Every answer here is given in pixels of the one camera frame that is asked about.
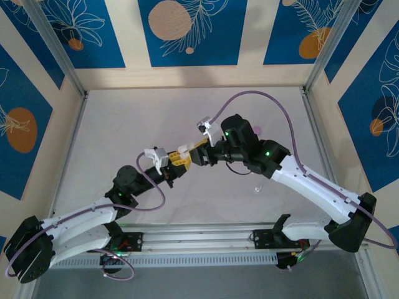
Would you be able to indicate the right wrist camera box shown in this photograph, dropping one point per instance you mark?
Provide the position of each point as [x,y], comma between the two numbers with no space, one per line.
[204,123]

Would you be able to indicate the aluminium frame post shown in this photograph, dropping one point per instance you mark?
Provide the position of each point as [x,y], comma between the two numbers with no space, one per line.
[330,46]
[56,50]

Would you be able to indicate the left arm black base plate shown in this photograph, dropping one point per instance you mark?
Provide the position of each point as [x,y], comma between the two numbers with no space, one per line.
[134,241]

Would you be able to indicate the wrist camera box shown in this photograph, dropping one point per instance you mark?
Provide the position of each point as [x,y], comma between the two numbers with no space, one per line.
[204,123]
[162,157]

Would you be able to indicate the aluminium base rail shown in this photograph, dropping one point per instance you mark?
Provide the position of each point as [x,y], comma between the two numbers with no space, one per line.
[199,240]

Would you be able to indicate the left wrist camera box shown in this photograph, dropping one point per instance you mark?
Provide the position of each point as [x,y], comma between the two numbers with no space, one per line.
[162,157]

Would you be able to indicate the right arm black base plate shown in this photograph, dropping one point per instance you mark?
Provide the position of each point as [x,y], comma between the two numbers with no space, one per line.
[263,239]

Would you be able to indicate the black base electronics module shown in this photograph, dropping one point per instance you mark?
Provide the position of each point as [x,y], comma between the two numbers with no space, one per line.
[286,260]
[109,260]

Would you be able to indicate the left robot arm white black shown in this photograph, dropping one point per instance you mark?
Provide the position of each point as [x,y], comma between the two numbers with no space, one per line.
[81,236]

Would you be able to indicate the aluminium side rail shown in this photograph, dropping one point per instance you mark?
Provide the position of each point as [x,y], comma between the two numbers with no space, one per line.
[70,149]
[321,149]

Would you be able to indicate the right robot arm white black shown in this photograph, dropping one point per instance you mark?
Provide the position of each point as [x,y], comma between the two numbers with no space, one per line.
[311,187]

